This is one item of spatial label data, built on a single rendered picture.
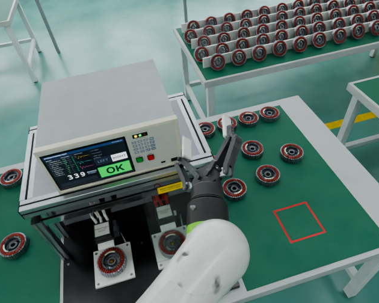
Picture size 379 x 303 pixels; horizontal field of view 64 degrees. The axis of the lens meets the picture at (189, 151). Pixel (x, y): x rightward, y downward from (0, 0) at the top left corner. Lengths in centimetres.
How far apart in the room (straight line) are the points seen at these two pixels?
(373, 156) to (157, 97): 217
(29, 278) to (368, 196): 147
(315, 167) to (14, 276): 141
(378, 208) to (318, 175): 28
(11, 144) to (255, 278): 268
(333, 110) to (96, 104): 252
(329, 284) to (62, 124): 174
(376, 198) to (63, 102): 135
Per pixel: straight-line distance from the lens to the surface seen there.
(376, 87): 224
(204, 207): 65
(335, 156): 170
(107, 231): 122
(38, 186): 119
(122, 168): 106
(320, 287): 213
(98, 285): 129
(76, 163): 102
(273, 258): 131
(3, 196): 179
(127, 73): 121
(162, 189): 109
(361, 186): 161
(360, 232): 146
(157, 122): 94
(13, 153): 326
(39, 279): 144
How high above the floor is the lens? 193
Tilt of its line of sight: 46 degrees down
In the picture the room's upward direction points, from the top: 6 degrees counter-clockwise
